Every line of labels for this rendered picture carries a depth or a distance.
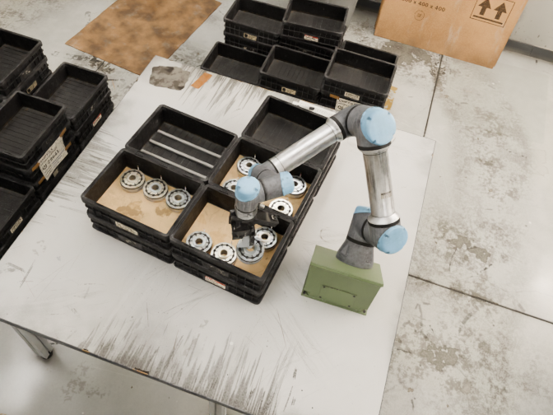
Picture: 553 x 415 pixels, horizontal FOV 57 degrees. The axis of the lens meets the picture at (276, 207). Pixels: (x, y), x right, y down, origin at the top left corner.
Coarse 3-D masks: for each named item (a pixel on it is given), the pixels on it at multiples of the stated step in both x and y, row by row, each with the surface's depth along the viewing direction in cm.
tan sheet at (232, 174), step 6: (240, 156) 231; (234, 168) 227; (228, 174) 225; (234, 174) 225; (222, 180) 223; (306, 186) 225; (306, 192) 223; (276, 198) 220; (282, 198) 220; (288, 198) 220; (294, 198) 221; (300, 198) 221; (264, 204) 218; (294, 204) 219; (294, 210) 217
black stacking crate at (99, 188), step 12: (120, 156) 214; (132, 156) 215; (120, 168) 218; (132, 168) 223; (144, 168) 218; (156, 168) 214; (108, 180) 213; (168, 180) 218; (180, 180) 213; (96, 192) 208; (192, 192) 216; (96, 216) 207; (108, 216) 202; (120, 228) 205; (132, 228) 200; (156, 240) 201; (168, 240) 198
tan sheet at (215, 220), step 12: (204, 216) 211; (216, 216) 212; (228, 216) 212; (192, 228) 208; (216, 228) 209; (228, 228) 209; (216, 240) 205; (228, 240) 206; (264, 252) 204; (240, 264) 200; (252, 264) 201; (264, 264) 201
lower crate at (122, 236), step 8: (88, 216) 209; (96, 224) 213; (104, 224) 208; (104, 232) 216; (112, 232) 214; (120, 232) 207; (120, 240) 214; (128, 240) 211; (136, 240) 210; (144, 240) 203; (136, 248) 213; (144, 248) 212; (152, 248) 208; (160, 248) 202; (160, 256) 211; (168, 256) 207
